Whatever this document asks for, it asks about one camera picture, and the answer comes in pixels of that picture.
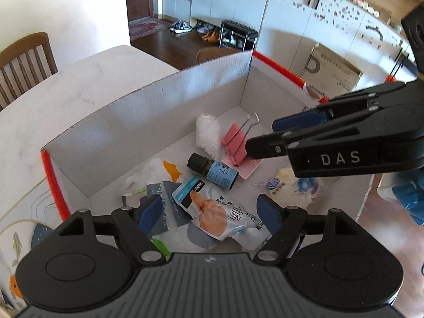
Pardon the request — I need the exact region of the white marble patterned desktop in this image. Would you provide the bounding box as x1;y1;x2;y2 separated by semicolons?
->
0;45;181;309

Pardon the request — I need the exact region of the white and blue snack pouch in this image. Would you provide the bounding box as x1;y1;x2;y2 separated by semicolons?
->
171;174;273;251

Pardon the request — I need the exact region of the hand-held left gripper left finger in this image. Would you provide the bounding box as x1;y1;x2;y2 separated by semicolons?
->
53;193;167;267

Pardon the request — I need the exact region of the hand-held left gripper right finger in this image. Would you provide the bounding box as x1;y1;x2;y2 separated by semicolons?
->
253;193;364;266

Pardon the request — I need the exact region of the grey printed packet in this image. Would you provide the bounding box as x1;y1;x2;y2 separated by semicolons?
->
146;182;219;250

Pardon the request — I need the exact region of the pink ridged plastic tray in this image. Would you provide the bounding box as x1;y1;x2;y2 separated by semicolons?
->
221;154;262;180

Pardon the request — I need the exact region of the white cabinet with stickers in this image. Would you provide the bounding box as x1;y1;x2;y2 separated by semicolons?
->
257;0;415;91

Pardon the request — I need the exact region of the pair of grey sneakers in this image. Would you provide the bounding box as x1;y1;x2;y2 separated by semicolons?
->
170;20;193;34

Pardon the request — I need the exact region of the brown wooden chair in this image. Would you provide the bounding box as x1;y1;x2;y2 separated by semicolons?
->
195;46;241;64
0;32;59;112

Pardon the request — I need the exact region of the patterned red rug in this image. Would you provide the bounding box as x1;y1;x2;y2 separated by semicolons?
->
129;18;170;41

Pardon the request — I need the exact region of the white plastic bag orange print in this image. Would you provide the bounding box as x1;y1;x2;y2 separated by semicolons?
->
122;158;183;203

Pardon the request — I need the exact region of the flat printed cardboard carton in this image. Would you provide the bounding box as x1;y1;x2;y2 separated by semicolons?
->
300;43;364;99

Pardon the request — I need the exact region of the black shoe rack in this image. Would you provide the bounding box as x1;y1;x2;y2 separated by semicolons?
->
219;19;259;51

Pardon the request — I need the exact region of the pale yellow printed packet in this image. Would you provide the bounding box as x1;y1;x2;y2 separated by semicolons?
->
258;167;324;210

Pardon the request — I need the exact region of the white cardboard box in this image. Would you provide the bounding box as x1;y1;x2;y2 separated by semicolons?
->
40;49;378;250

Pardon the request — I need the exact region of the row of small jars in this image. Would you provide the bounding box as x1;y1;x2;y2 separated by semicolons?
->
334;0;382;18

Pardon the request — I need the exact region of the pale blue tall cabinet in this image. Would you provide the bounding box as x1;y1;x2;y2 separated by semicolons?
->
190;0;274;38

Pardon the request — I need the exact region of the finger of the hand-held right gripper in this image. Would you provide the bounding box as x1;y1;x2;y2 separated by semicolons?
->
272;80;424;133
245;101;424;161

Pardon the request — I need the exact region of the white fluffy duster head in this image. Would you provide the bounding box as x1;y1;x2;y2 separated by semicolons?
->
195;113;222;160

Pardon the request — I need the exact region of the pink binder clip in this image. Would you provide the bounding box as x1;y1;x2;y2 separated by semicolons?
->
220;112;261;167

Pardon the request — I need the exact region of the dark bottle with blue label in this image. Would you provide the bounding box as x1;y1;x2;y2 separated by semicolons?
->
187;153;239;190

